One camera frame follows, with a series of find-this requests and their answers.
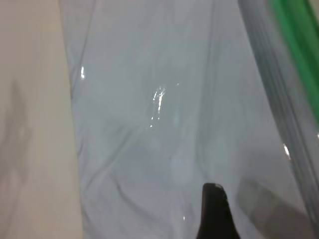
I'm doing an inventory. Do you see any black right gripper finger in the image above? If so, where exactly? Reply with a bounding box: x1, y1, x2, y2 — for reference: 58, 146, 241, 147
196, 182, 240, 239

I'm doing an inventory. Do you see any clear zipper bag green strip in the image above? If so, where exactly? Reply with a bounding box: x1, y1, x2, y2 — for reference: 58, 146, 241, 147
58, 0, 319, 239

